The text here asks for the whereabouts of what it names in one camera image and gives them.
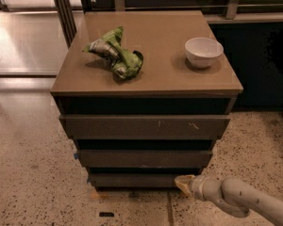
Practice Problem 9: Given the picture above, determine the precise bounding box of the brown drawer cabinet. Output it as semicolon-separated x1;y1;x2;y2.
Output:
51;11;242;175

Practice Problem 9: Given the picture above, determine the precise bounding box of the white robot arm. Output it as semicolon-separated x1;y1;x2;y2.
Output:
175;175;283;226

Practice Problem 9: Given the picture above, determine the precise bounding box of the black tape floor marker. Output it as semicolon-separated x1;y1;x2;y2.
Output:
99;212;114;218

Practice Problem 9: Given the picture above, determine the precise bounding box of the crumpled green chip bag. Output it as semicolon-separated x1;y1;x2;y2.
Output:
83;26;143;80

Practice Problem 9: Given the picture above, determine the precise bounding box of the drawer dark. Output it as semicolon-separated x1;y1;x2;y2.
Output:
59;115;229;140
76;150;212;169
88;172;202;189

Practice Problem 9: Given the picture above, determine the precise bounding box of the white ceramic bowl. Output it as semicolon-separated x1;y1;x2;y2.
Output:
185;38;224;69

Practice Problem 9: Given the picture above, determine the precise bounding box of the dark metal railing post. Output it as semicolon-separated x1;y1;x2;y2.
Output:
54;0;76;47

